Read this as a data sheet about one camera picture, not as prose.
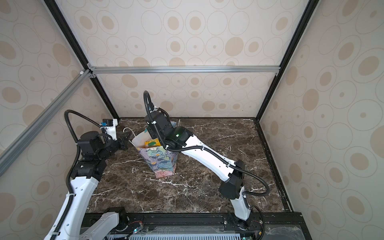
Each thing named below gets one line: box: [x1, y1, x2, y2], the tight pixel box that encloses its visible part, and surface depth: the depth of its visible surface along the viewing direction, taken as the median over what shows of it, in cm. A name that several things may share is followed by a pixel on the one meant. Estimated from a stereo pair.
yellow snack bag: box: [144, 138, 162, 148], surface depth 84 cm
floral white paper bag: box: [132, 131, 179, 179], surface depth 80 cm
